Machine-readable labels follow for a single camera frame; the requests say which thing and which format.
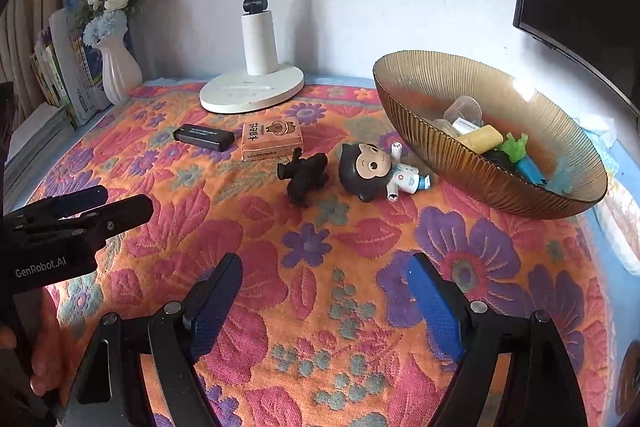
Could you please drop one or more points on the blue tissue pack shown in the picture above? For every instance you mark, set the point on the blue tissue pack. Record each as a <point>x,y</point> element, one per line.
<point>601,126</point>

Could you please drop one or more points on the white desk lamp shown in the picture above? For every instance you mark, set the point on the white desk lamp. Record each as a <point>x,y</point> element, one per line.
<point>264,82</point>

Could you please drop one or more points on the beige curtain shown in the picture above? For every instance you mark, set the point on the beige curtain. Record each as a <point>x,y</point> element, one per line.
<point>21,22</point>

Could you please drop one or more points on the upright book stack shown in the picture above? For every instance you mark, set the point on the upright book stack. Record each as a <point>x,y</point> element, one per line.
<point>70,72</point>

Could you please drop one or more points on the floral quilted table mat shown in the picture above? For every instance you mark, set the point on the floral quilted table mat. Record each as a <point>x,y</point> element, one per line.
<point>324,331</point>

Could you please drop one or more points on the black animal figurine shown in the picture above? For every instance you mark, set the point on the black animal figurine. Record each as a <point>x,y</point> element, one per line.
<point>304,175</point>

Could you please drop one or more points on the white flat box stack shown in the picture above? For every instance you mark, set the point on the white flat box stack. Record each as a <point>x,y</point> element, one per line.
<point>37,132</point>

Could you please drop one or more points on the white ribbed vase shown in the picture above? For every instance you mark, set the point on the white ribbed vase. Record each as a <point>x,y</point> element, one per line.
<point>121,73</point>

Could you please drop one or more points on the blue rectangular box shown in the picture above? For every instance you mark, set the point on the blue rectangular box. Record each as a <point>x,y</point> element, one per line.
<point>529,171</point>

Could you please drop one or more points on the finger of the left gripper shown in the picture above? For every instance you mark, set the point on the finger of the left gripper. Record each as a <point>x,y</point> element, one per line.
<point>55,208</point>
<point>117,216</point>

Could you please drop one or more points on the black device with yellow label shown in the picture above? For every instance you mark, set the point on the black device with yellow label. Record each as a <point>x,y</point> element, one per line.
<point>500,159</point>

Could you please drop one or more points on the phone on wooden stand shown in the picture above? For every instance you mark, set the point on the phone on wooden stand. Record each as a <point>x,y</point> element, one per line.
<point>627,393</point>

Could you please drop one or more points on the black USB stick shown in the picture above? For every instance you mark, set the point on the black USB stick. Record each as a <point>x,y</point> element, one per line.
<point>204,137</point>

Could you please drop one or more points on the green teal jelly toy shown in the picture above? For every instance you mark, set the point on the green teal jelly toy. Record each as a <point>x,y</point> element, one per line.
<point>561,181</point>

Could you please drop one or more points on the orange card box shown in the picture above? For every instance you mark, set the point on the orange card box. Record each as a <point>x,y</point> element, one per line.
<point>270,137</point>

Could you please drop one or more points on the brown glass bowl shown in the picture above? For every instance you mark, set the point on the brown glass bowl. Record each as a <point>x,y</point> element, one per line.
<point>416,87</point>

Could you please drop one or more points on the green translucent toy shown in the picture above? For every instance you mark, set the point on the green translucent toy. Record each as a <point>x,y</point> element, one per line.
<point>515,149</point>

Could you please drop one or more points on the person's left hand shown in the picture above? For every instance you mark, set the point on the person's left hand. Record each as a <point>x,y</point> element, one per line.
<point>47,359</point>

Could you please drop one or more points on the monkey astronaut figurine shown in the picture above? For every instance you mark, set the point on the monkey astronaut figurine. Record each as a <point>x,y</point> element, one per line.
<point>366,170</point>

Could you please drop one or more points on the yellow lighter tube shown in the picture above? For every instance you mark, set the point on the yellow lighter tube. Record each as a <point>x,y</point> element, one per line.
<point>481,140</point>

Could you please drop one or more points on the clear plastic cup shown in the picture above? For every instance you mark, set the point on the clear plastic cup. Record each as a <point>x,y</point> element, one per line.
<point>464,107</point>

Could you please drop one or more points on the white oval dish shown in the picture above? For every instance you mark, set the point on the white oval dish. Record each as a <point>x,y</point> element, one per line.
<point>618,217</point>

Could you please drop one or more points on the white charger plug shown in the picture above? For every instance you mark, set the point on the white charger plug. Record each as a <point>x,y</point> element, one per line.
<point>463,126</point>

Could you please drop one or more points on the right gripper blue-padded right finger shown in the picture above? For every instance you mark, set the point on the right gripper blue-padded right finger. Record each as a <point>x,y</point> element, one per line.
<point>541,387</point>

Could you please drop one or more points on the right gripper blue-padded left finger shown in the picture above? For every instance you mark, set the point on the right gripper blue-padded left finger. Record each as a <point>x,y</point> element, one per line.
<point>109,388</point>

